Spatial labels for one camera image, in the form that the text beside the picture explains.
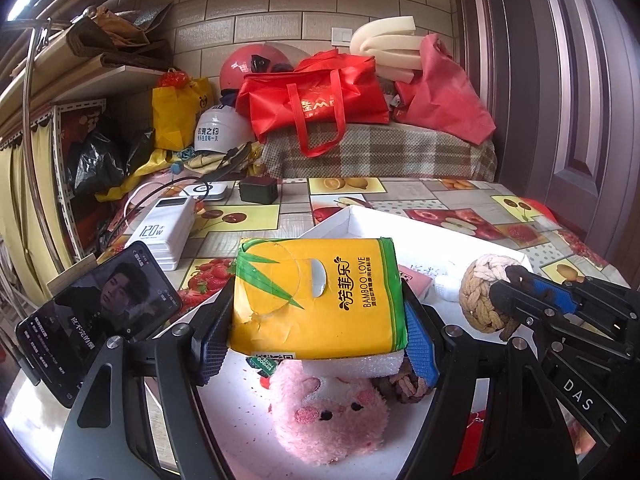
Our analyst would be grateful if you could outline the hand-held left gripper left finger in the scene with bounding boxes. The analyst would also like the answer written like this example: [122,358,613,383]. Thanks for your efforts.
[52,282,236,480]

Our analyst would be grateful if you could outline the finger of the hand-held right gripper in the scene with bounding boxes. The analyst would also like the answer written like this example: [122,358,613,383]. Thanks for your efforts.
[489,280,561,341]
[505,266,581,313]

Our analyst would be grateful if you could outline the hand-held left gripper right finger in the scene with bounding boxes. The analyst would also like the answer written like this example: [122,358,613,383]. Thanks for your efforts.
[400,282,583,480]

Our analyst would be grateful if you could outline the beige rope ball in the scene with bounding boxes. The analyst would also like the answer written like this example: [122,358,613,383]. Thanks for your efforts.
[460,254,523,333]

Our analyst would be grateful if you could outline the white foam block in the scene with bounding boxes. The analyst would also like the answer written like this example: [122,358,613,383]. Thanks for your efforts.
[304,347,407,380]

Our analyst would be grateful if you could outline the white cardboard box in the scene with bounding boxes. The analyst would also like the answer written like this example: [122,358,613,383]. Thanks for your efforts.
[165,205,536,480]

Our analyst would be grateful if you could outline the pink plush toy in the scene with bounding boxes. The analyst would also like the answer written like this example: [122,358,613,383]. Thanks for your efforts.
[269,360,391,466]

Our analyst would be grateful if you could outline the yellow tissue pack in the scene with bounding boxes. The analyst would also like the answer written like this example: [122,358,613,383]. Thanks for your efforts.
[227,236,408,361]

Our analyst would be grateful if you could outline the small pink carton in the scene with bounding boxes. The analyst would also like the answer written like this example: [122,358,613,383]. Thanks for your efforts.
[400,266,433,303]

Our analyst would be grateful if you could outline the black smartphone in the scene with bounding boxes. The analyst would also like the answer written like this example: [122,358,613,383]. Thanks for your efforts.
[15,240,183,408]

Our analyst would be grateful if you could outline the white power bank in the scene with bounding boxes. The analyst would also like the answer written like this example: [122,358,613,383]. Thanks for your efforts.
[131,196,197,272]

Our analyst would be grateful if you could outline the fruit print tablecloth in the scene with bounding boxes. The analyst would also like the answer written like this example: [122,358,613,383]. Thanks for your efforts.
[0,176,626,480]

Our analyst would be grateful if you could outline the black charger block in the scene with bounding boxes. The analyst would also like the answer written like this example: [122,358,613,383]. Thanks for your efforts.
[238,176,279,205]

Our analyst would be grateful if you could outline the yellow crumpled cloth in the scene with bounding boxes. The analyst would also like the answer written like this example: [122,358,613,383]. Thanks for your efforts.
[97,147,261,202]

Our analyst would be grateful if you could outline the plaid cloth cover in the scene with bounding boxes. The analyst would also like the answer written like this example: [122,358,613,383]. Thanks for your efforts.
[260,122,498,182]

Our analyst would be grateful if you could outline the brown metal door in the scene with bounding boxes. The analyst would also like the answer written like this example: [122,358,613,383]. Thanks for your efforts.
[450,0,640,281]

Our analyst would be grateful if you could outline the white helmet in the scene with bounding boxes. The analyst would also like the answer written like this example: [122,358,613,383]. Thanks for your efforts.
[194,105,257,156]

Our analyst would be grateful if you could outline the black plastic bag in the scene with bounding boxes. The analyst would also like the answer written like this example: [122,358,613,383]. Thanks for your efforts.
[67,127,156,196]

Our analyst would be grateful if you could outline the red nonwoven bag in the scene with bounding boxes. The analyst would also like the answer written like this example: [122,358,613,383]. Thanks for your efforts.
[395,34,497,145]

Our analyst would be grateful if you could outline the yellow shopping bag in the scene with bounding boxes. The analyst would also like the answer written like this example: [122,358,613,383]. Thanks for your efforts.
[151,76,216,151]

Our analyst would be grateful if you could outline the pink helmet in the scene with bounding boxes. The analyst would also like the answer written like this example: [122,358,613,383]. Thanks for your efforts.
[220,42,293,93]

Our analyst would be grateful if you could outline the cream foam roll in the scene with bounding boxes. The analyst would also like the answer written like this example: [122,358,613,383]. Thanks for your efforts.
[350,16,431,83]

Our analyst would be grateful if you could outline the brown folded bags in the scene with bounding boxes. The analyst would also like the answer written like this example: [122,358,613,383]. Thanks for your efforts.
[67,5,173,68]

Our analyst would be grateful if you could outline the braided rope toy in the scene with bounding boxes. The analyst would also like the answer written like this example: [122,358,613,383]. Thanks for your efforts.
[372,360,436,403]

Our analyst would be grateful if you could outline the white wireless charger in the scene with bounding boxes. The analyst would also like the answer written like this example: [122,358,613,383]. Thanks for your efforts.
[182,183,233,203]

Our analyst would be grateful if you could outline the red tote bag with handles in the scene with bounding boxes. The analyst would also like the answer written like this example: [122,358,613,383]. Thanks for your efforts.
[235,50,391,158]

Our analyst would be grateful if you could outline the wooden wall shelf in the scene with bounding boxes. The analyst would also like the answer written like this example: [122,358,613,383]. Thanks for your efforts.
[50,55,171,106]

